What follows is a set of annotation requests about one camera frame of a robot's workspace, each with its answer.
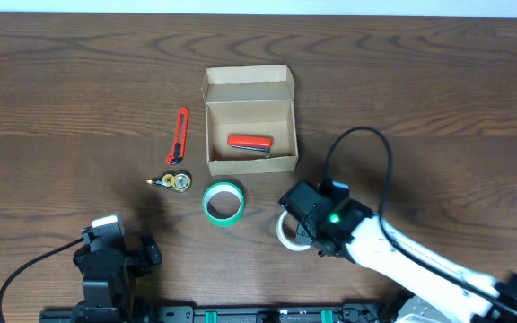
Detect red utility knife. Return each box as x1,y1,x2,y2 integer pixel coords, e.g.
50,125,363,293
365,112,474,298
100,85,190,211
166,106,189,165

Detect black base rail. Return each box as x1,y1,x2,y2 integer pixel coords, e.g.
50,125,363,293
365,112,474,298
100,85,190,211
39,302,399,323

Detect green tape roll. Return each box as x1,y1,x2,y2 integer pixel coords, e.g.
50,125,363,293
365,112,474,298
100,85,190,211
201,181,245,228

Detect white tape roll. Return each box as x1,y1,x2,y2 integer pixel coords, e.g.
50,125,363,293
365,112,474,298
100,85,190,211
276,210,310,252

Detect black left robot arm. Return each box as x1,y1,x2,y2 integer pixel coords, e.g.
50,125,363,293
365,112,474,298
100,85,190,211
70,220,162,323

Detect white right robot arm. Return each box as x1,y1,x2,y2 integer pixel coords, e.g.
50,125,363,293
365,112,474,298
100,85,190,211
283,197,517,322

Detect open cardboard box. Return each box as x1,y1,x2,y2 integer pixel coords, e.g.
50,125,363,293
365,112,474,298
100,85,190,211
201,65,299,176

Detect black yellow correction tape dispenser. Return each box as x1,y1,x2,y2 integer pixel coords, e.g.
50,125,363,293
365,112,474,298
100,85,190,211
146,170,192,193

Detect red stapler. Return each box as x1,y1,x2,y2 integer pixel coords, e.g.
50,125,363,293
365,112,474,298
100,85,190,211
227,135,273,153

